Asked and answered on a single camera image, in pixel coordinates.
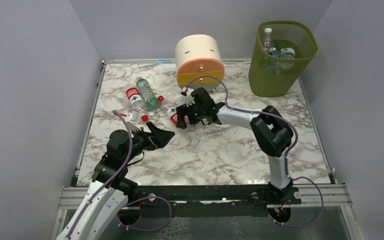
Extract red label Nongfu bottle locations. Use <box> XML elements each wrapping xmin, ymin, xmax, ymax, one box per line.
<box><xmin>157</xmin><ymin>95</ymin><xmax>178</xmax><ymax>126</ymax></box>

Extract dark green label bottle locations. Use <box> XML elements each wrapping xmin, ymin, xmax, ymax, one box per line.
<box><xmin>262</xmin><ymin>27</ymin><xmax>274</xmax><ymax>55</ymax></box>

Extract blue label clear bottle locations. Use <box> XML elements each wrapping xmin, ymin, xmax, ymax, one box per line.
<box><xmin>165</xmin><ymin>88</ymin><xmax>193</xmax><ymax>105</ymax></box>

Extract clear blue tinted bottle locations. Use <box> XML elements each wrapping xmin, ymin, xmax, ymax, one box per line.
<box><xmin>268</xmin><ymin>47</ymin><xmax>280</xmax><ymax>67</ymax></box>

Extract green label Nongfu bottle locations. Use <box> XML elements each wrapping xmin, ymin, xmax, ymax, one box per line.
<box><xmin>279</xmin><ymin>46</ymin><xmax>296</xmax><ymax>71</ymax></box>

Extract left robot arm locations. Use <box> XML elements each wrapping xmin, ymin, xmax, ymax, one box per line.
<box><xmin>56</xmin><ymin>121</ymin><xmax>175</xmax><ymax>240</ymax></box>

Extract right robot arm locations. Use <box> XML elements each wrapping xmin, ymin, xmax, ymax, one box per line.
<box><xmin>176</xmin><ymin>87</ymin><xmax>294</xmax><ymax>200</ymax></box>

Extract green plastic waste bin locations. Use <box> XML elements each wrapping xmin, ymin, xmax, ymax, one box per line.
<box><xmin>248</xmin><ymin>20</ymin><xmax>318</xmax><ymax>98</ymax></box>

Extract green tea bottle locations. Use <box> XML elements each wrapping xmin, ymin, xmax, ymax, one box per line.
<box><xmin>136</xmin><ymin>77</ymin><xmax>160</xmax><ymax>111</ymax></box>

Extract small red label bottle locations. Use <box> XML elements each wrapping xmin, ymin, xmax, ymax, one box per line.
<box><xmin>125</xmin><ymin>84</ymin><xmax>149</xmax><ymax>122</ymax></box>

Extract cream round drawer cabinet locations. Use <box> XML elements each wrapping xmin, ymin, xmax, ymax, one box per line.
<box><xmin>174</xmin><ymin>34</ymin><xmax>225</xmax><ymax>91</ymax></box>

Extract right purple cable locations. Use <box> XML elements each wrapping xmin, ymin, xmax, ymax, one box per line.
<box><xmin>185</xmin><ymin>75</ymin><xmax>325</xmax><ymax>229</ymax></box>

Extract purple cable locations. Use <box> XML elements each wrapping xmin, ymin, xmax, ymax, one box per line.
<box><xmin>65</xmin><ymin>110</ymin><xmax>173</xmax><ymax>239</ymax></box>
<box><xmin>185</xmin><ymin>75</ymin><xmax>325</xmax><ymax>229</ymax></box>

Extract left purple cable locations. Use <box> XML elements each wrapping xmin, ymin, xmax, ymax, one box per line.
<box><xmin>65</xmin><ymin>110</ymin><xmax>173</xmax><ymax>239</ymax></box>

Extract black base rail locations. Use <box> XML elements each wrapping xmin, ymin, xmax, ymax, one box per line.
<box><xmin>58</xmin><ymin>184</ymin><xmax>353</xmax><ymax>220</ymax></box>

